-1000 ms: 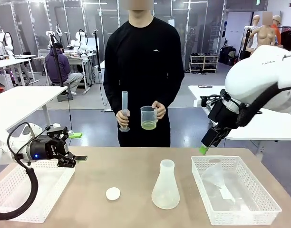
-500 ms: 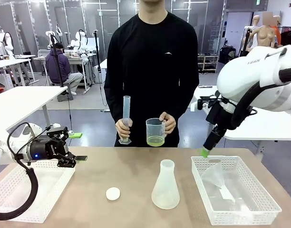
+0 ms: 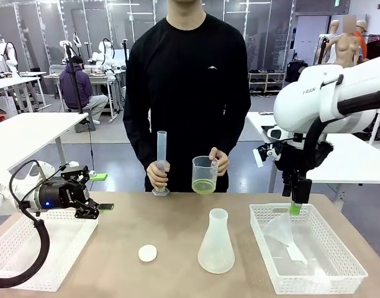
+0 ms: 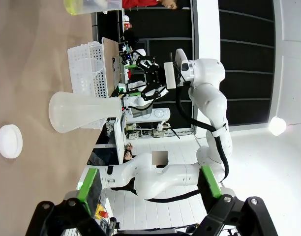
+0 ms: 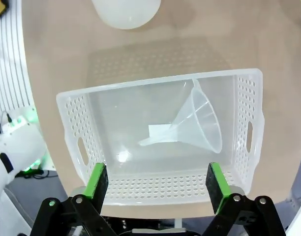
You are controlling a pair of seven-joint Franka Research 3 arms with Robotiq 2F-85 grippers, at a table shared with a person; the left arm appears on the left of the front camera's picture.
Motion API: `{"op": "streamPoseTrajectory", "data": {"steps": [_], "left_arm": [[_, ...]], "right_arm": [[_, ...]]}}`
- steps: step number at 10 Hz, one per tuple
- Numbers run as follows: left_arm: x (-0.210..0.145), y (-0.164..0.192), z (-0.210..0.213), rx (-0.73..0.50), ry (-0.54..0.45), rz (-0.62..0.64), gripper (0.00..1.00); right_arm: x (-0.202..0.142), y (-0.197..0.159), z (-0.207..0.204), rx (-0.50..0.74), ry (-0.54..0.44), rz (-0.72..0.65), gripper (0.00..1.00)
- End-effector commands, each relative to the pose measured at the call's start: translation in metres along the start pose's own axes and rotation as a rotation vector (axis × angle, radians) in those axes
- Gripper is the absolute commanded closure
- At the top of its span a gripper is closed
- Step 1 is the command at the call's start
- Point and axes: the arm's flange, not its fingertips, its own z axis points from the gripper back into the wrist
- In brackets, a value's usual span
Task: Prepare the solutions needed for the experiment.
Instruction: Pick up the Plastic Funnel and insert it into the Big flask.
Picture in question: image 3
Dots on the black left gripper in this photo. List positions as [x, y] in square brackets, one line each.
[58, 195]

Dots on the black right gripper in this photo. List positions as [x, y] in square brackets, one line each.
[291, 161]

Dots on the clear plastic funnel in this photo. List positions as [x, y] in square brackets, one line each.
[278, 229]

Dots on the translucent plastic graduated cylinder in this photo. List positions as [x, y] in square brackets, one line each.
[161, 146]

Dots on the clear plastic measuring beaker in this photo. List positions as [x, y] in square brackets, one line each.
[204, 177]

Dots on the translucent plastic conical flask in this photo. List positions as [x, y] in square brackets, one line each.
[216, 248]

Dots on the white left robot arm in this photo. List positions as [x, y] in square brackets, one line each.
[3, 198]

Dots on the person's left forearm black sleeve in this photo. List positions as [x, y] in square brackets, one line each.
[238, 130]

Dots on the person's right forearm black sleeve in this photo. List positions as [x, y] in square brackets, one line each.
[135, 142]

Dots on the person's right hand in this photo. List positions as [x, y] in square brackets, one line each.
[152, 175]

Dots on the person's left hand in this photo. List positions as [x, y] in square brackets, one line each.
[222, 161]

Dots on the white perforated plastic basket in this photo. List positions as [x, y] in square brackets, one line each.
[69, 236]
[348, 273]

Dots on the dark flat phone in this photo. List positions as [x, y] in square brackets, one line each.
[264, 113]

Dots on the white round lid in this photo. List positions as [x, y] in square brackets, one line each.
[147, 253]

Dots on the seated person purple hoodie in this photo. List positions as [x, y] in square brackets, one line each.
[75, 87]

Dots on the black stand pole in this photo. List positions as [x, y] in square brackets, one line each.
[75, 83]

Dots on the shoe rack with shoes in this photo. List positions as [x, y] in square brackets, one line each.
[267, 82]

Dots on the black luggage bags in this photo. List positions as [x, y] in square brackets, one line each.
[295, 71]

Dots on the white desk grey legs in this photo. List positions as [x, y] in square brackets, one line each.
[10, 81]

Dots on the tan mannequin torso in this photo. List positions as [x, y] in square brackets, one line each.
[345, 49]

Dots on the person in black shirt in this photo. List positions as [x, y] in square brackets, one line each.
[183, 77]

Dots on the orange-clad figure with hat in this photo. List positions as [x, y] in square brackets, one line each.
[360, 40]

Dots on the rack of dark clothes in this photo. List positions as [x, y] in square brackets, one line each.
[377, 46]

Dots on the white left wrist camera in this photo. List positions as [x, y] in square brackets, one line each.
[73, 163]

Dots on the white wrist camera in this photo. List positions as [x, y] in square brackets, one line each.
[259, 156]
[73, 163]

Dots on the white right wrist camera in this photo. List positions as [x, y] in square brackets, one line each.
[259, 156]

